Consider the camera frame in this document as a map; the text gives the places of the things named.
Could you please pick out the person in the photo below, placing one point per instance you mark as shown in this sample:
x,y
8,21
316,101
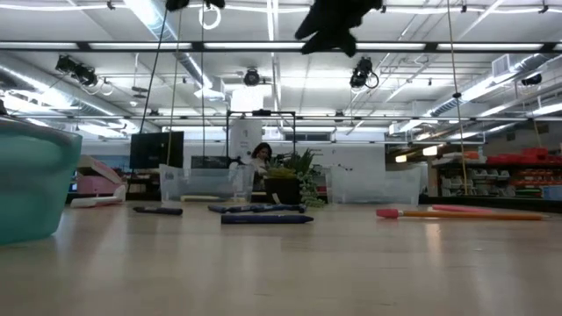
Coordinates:
x,y
261,158

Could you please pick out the white pillar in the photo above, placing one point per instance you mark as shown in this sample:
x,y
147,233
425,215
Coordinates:
x,y
246,136

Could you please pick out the teal plastic bin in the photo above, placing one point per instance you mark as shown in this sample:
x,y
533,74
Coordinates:
x,y
35,188

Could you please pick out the orange pencil with pink eraser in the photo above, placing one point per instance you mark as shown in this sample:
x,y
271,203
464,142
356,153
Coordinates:
x,y
461,215

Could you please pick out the black monitor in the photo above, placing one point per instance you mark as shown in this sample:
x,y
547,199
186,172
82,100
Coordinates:
x,y
156,150

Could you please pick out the shelving with red bins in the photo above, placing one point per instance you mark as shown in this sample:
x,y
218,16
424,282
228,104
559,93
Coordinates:
x,y
527,159

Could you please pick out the blue crayon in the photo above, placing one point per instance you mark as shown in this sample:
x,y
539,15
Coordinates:
x,y
267,219
158,211

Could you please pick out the yellow crayon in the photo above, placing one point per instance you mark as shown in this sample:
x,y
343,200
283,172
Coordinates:
x,y
199,198

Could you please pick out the potted succulent plant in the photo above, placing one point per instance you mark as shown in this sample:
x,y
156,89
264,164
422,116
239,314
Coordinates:
x,y
285,188

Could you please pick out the black ceiling camera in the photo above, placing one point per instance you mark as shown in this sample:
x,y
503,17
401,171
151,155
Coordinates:
x,y
75,70
251,77
362,72
531,79

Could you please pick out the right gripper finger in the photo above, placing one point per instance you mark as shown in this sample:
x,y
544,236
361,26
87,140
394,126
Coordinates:
x,y
320,24
342,39

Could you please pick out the pink stapler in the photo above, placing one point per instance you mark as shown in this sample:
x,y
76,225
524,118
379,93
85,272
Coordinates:
x,y
94,182

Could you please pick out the clear plastic bin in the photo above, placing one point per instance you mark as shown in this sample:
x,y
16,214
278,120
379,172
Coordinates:
x,y
373,184
202,184

